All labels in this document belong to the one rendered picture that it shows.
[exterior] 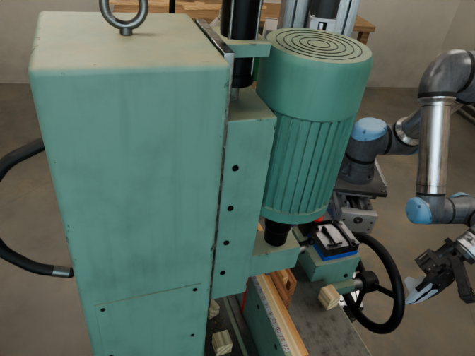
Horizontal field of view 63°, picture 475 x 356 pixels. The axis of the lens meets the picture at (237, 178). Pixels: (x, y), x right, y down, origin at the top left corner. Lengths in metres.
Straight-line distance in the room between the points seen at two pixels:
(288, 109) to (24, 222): 2.17
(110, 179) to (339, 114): 0.35
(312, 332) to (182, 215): 0.49
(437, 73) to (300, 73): 0.67
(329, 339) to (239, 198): 0.44
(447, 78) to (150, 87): 0.89
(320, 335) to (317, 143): 0.49
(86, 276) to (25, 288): 1.61
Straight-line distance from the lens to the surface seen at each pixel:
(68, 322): 2.07
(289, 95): 0.59
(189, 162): 0.52
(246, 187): 0.64
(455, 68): 1.20
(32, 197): 2.77
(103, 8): 0.54
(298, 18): 1.47
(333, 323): 0.99
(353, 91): 0.61
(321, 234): 1.02
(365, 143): 1.49
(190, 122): 0.49
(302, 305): 0.99
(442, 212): 1.21
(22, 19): 4.08
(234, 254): 0.75
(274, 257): 0.86
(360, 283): 1.19
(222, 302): 1.08
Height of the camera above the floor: 1.68
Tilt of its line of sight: 37 degrees down
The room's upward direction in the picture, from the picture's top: 7 degrees clockwise
